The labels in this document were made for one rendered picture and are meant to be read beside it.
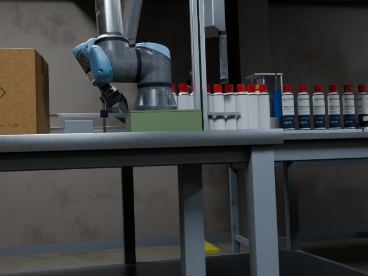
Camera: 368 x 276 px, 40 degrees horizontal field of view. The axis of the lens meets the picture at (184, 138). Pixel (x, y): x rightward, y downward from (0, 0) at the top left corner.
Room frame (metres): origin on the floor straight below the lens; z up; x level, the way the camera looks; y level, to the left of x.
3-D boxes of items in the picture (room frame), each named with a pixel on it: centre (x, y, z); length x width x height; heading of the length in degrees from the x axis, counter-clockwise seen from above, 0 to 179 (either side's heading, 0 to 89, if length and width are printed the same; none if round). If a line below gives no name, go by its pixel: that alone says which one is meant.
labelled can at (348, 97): (2.31, -0.76, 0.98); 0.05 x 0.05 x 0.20
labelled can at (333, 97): (2.29, -0.68, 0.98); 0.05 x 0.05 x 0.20
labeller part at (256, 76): (2.31, -0.38, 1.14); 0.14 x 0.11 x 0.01; 104
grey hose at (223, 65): (2.06, -0.17, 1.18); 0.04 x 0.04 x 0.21
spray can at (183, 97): (2.11, -0.01, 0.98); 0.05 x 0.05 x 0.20
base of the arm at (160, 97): (1.69, 0.09, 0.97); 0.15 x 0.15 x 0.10
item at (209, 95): (2.15, -0.10, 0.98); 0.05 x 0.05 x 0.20
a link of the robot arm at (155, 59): (1.69, 0.10, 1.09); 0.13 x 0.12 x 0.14; 112
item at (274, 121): (2.31, -0.38, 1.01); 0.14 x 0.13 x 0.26; 104
